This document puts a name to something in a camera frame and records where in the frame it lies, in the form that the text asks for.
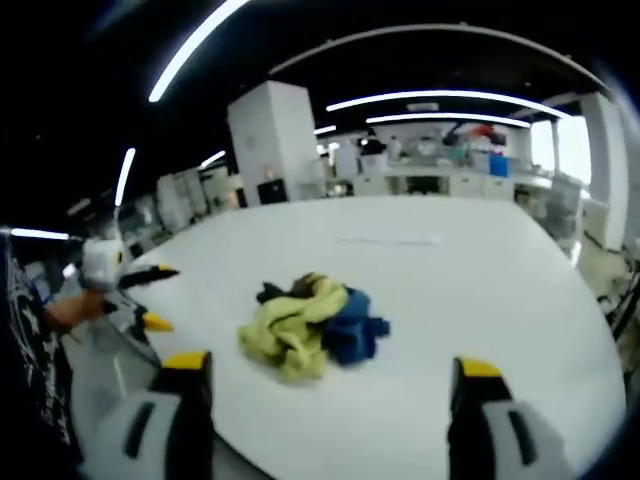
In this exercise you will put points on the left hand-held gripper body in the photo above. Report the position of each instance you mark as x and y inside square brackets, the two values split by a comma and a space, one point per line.
[100, 265]

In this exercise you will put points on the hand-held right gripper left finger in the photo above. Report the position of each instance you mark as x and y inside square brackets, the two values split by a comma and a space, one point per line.
[182, 400]

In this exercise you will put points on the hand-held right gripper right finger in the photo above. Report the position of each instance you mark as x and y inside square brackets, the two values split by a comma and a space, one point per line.
[480, 410]

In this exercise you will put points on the yellow-green garment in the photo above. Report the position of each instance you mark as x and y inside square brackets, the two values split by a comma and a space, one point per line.
[295, 330]

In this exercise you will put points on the dark brown garment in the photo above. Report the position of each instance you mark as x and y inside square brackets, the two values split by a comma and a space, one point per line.
[287, 290]

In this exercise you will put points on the blue garment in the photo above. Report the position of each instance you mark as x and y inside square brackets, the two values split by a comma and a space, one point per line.
[352, 330]

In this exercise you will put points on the person's left hand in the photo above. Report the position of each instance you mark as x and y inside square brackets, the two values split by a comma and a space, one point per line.
[80, 307]

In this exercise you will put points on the long ceiling light strip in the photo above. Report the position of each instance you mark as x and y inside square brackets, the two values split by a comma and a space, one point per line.
[40, 234]
[125, 175]
[195, 45]
[450, 96]
[450, 118]

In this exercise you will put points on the black box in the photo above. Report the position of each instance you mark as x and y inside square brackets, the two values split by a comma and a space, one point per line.
[273, 192]

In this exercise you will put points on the white square column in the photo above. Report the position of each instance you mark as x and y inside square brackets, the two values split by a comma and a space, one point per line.
[272, 140]

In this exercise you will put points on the white lab counter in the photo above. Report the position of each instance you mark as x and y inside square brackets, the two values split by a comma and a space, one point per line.
[450, 182]

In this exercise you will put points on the blue box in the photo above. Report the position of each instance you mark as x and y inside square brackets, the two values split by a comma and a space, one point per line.
[499, 166]

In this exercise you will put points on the bright window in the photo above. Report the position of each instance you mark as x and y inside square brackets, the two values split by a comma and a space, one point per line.
[567, 147]

